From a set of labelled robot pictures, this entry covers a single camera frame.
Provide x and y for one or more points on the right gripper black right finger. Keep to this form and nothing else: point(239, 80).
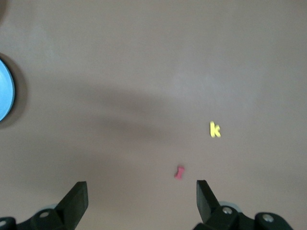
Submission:
point(208, 208)

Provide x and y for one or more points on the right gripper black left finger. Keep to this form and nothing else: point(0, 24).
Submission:
point(69, 210)

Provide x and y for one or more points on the red letter I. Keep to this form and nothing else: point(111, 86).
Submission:
point(179, 172)

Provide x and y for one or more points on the yellow letter k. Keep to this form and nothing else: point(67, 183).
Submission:
point(213, 130)

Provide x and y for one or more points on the blue plate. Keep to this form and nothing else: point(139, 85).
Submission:
point(6, 91)

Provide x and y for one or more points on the brown table cover sheet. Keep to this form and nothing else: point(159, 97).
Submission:
point(153, 60)

